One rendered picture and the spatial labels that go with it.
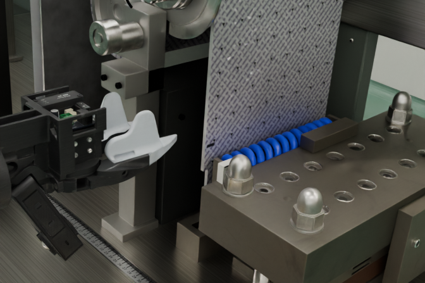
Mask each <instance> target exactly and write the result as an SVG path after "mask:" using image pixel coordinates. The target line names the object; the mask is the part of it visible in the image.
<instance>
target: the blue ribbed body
mask: <svg viewBox="0 0 425 283"><path fill-rule="evenodd" d="M331 122H332V121H331V120H330V119H329V118H327V117H322V118H320V119H319V120H314V121H313V122H312V123H307V124H305V125H301V126H299V127H297V129H291V130H290V131H286V132H283V133H282V134H278V135H275V136H274V137H273V138H272V137H270V138H267V139H266V140H265V141H259V142H258V143H257V144H251V145H250V146H249V147H248V148H246V147H244V148H242V149H240V151H233V152H232V153H231V154H225V155H223V156H222V158H221V160H223V161H225V160H228V159H230V158H233V157H234V156H236V155H238V154H244V155H245V156H247V157H248V158H249V160H250V162H251V164H252V166H254V165H256V164H258V163H261V162H263V161H266V160H268V159H271V158H274V157H275V156H278V155H280V154H283V153H286V152H288V151H290V150H293V149H295V148H298V147H300V138H301V134H304V133H306V132H309V131H311V130H314V129H316V128H319V127H322V126H323V125H327V124H329V123H331Z"/></svg>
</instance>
